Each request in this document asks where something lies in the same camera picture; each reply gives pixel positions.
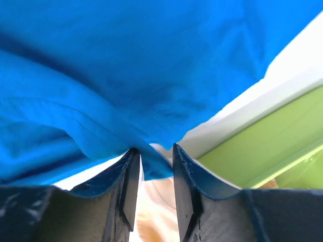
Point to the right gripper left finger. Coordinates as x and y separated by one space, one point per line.
100 209

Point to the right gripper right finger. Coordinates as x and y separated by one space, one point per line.
211 209

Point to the bright blue t shirt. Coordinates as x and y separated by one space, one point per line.
84 81

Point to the peach t shirt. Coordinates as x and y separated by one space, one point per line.
156 215

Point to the green plastic bin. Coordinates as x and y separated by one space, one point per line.
285 145

